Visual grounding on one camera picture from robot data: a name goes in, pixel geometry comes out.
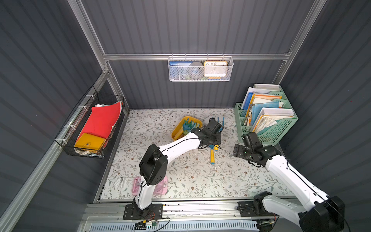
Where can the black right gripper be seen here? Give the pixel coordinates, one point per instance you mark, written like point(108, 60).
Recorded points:
point(238, 151)

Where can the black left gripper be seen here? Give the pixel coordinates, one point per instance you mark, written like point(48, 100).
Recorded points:
point(216, 137)

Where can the dark blue rake yellow handle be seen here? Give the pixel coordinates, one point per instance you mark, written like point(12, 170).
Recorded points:
point(217, 147)

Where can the yellow plastic storage box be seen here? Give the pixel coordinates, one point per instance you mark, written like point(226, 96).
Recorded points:
point(180, 125)

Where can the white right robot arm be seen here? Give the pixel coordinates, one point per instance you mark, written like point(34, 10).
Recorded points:
point(317, 212)

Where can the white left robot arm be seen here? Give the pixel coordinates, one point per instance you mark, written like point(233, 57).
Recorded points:
point(154, 163)

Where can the blue box in basket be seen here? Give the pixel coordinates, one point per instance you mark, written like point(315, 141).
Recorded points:
point(179, 70)

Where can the yellow box in basket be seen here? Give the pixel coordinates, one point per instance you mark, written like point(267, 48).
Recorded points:
point(89, 141)

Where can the green plastic file organizer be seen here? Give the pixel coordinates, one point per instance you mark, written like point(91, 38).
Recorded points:
point(271, 136)

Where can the papers and folders stack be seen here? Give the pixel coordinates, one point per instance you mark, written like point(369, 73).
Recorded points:
point(265, 106)

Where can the yellow white clock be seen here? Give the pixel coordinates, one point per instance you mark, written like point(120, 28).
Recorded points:
point(215, 69)

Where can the grey tape roll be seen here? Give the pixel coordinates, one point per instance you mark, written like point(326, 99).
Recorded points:
point(196, 70)

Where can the red folder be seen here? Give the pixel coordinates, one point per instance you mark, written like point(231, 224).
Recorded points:
point(102, 120)

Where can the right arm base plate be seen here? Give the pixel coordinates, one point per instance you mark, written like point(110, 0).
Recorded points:
point(252, 209)

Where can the white wire wall basket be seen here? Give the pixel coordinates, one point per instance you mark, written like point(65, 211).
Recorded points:
point(208, 58)

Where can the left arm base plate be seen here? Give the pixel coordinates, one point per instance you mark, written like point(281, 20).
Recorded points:
point(133, 212)

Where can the black wire side basket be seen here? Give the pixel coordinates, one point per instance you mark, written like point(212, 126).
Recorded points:
point(71, 131)

